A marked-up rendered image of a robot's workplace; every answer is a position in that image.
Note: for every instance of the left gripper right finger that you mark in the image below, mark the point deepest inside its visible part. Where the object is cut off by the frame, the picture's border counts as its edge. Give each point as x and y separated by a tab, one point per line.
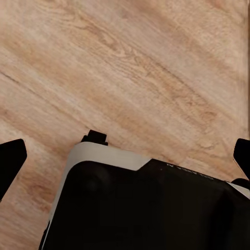
242	155

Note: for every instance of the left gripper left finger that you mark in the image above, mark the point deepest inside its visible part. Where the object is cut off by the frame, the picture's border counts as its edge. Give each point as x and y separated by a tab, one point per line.
12	156

